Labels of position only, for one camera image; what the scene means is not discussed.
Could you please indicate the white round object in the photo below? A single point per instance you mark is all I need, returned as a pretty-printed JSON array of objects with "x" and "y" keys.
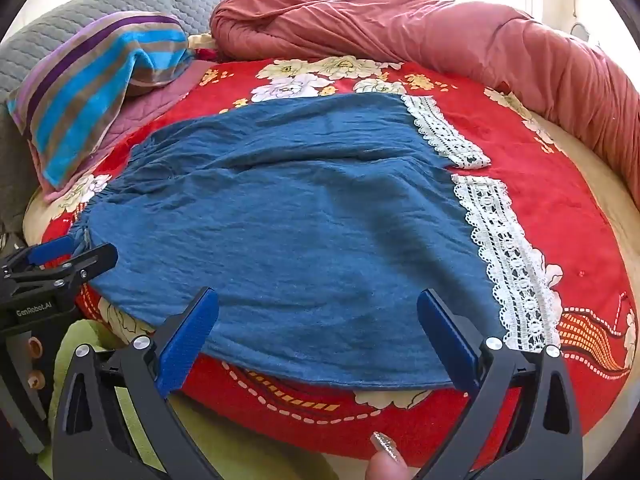
[{"x": 581, "y": 32}]

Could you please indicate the striped pillow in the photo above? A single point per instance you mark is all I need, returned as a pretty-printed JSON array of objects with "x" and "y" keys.
[{"x": 75, "y": 100}]

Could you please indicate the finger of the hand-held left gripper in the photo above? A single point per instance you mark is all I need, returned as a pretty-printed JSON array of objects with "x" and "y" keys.
[
  {"x": 50, "y": 251},
  {"x": 95, "y": 258}
]

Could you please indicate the red floral blanket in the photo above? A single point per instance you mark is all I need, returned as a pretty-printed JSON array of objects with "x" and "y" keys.
[{"x": 550, "y": 210}]

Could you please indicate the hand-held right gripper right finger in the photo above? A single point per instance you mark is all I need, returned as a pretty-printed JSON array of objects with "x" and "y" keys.
[{"x": 447, "y": 340}]

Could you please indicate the rust red comforter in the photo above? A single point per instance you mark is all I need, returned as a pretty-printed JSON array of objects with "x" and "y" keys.
[{"x": 400, "y": 25}]

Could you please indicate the pink quilted pillow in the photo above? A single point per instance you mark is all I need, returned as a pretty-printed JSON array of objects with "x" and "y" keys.
[{"x": 155, "y": 102}]

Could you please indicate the cream cloth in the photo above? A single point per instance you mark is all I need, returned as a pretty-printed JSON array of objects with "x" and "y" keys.
[{"x": 202, "y": 41}]

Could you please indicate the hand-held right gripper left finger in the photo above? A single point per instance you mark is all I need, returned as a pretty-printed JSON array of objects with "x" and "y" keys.
[{"x": 187, "y": 340}]

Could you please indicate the blue pants with lace trim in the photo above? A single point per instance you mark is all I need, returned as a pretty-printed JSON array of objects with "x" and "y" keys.
[{"x": 300, "y": 210}]

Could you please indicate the green cloth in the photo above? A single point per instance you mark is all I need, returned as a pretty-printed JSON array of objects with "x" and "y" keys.
[{"x": 210, "y": 435}]

